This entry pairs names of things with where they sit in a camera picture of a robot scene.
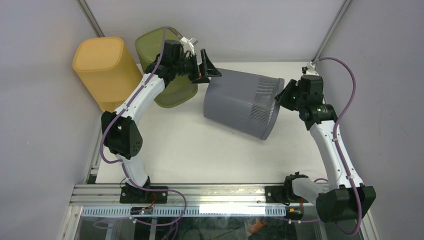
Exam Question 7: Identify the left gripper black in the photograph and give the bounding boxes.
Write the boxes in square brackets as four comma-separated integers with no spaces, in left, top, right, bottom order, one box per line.
[173,49,222,85]

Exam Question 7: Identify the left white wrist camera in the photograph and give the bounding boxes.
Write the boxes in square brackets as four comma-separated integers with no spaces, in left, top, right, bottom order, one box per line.
[179,36,198,56]

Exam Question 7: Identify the green plastic basket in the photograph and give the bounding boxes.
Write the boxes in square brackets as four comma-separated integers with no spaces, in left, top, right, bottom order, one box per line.
[134,27,198,108]

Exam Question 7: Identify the grey plastic basket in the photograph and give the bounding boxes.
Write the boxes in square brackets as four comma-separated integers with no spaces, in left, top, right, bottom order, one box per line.
[203,68,285,141]

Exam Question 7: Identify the yellow plastic basket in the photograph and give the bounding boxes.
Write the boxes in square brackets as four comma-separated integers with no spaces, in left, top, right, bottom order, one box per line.
[72,36,143,112]

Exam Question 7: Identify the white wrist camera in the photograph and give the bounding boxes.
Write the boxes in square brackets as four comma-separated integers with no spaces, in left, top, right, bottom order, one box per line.
[301,62,319,76]
[179,36,198,56]

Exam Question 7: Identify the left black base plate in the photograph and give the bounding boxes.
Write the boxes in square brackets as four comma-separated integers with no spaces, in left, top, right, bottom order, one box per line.
[119,184,169,204]

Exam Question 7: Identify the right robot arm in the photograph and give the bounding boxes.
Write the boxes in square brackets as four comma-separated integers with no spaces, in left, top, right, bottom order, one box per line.
[275,74,376,223]

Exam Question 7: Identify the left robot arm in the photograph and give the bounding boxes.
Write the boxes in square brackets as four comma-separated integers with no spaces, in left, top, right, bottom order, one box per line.
[101,38,222,203]

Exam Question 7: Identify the white slotted cable duct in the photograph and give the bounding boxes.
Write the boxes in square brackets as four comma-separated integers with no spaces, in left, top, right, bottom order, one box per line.
[81,203,286,218]

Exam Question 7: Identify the orange object under table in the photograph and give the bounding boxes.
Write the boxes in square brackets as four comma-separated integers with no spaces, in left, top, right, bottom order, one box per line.
[246,217,268,234]

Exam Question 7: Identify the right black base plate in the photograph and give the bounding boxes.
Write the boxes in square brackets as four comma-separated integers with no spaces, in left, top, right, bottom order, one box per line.
[264,185,301,206]

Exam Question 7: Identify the aluminium mounting rail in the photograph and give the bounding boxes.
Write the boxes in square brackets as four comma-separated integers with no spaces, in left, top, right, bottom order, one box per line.
[59,184,382,240]

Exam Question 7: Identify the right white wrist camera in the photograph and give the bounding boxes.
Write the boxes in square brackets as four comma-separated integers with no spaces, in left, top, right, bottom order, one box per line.
[301,62,319,76]

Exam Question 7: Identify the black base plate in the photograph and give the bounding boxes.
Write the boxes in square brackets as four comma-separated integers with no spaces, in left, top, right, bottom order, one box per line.
[264,185,301,206]
[119,184,169,204]

